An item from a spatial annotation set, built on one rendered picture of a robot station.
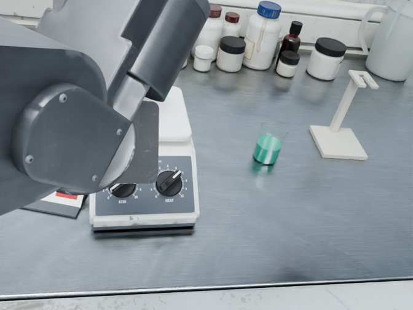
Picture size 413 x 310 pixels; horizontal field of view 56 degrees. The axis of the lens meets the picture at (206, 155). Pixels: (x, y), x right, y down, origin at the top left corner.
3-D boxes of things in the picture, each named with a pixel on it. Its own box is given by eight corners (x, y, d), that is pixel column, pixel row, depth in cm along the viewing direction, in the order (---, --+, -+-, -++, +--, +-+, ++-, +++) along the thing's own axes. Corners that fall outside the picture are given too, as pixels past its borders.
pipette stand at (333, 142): (365, 160, 66) (402, 96, 58) (322, 157, 64) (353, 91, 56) (348, 131, 72) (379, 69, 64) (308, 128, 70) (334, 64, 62)
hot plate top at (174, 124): (192, 142, 49) (193, 136, 49) (93, 141, 47) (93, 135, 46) (180, 91, 58) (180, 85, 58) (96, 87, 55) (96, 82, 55)
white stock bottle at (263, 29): (271, 59, 90) (288, 3, 81) (269, 73, 84) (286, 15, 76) (241, 52, 90) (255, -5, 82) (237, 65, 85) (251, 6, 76)
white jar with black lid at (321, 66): (311, 80, 85) (323, 50, 81) (301, 64, 90) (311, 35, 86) (340, 82, 87) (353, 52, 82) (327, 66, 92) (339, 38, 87)
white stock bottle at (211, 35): (222, 61, 85) (232, 12, 78) (196, 63, 83) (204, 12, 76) (211, 48, 89) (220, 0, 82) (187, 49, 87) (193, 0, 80)
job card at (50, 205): (75, 218, 47) (74, 195, 45) (2, 204, 47) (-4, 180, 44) (93, 183, 52) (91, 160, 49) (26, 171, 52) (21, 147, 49)
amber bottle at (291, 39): (288, 69, 87) (302, 27, 81) (273, 63, 89) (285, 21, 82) (295, 64, 90) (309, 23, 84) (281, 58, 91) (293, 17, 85)
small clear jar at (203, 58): (196, 61, 83) (198, 43, 80) (212, 67, 82) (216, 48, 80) (189, 69, 80) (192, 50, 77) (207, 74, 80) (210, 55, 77)
